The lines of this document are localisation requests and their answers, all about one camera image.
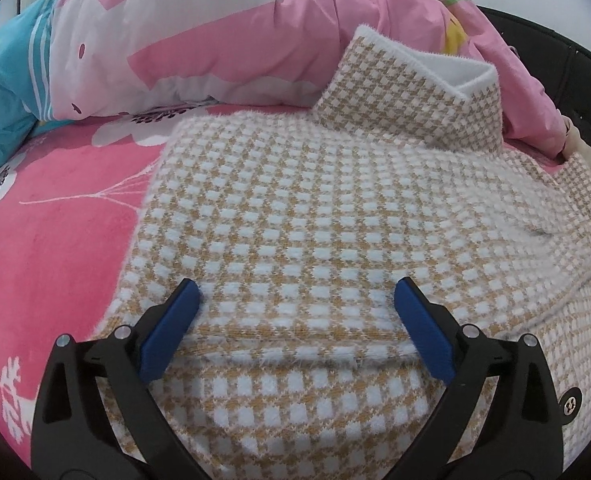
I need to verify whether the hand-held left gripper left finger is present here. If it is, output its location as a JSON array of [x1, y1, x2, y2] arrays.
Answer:
[[30, 278, 201, 480]]

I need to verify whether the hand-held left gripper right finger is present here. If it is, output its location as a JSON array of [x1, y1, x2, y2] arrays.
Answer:
[[394, 276, 565, 480]]

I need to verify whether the tan white checked knit coat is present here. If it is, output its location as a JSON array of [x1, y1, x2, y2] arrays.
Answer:
[[93, 24, 591, 480]]

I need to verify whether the pink floral bed sheet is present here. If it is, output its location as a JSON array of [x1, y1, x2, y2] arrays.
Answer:
[[0, 97, 571, 466]]

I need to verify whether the black bed headboard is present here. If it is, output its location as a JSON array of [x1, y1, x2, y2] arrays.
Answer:
[[475, 5, 591, 161]]

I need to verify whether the pink printed quilt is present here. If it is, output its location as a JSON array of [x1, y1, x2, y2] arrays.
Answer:
[[0, 0, 566, 171]]

